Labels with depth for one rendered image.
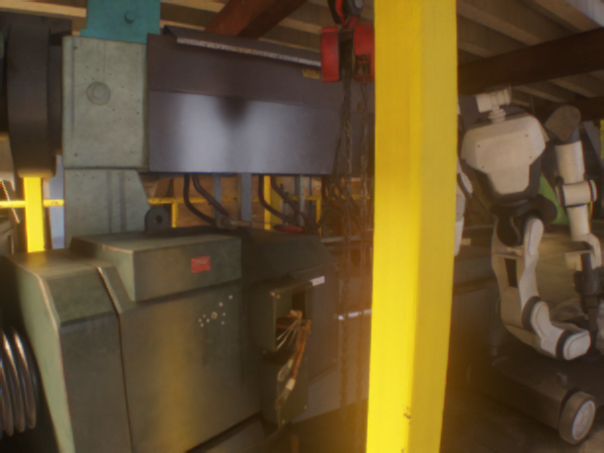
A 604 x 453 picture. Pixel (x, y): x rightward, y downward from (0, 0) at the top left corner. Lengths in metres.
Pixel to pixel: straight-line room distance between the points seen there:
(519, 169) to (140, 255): 1.27
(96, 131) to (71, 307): 0.82
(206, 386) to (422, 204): 0.55
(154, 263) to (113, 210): 0.71
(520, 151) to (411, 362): 1.02
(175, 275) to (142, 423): 0.27
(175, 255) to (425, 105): 0.49
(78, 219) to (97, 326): 0.75
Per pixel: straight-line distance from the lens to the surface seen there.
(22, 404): 0.83
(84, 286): 0.72
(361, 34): 1.13
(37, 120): 1.31
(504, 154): 1.52
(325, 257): 1.09
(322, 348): 1.12
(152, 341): 0.75
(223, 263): 0.81
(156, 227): 0.96
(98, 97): 1.42
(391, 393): 0.70
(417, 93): 0.62
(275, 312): 0.82
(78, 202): 1.40
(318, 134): 1.63
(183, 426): 0.86
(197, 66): 1.49
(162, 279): 0.73
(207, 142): 1.43
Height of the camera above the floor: 0.98
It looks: 6 degrees down
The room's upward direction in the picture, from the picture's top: straight up
